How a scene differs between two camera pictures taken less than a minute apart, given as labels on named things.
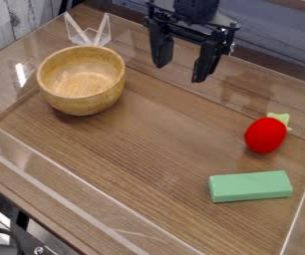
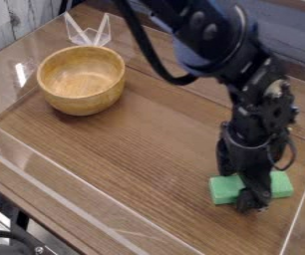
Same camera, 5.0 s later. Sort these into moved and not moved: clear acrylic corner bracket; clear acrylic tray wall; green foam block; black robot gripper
Moved: black robot gripper
Not moved: clear acrylic corner bracket; clear acrylic tray wall; green foam block
